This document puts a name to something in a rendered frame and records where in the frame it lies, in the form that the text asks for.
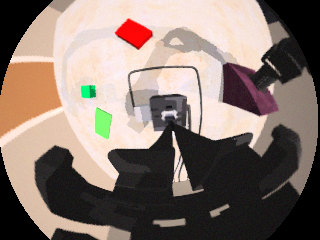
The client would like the small green block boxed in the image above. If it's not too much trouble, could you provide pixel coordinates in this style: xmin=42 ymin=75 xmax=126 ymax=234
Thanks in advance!
xmin=80 ymin=85 xmax=96 ymax=99

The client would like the green flat rectangular slab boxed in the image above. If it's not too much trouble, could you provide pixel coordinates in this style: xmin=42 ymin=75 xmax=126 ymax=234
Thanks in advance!
xmin=95 ymin=108 xmax=112 ymax=139

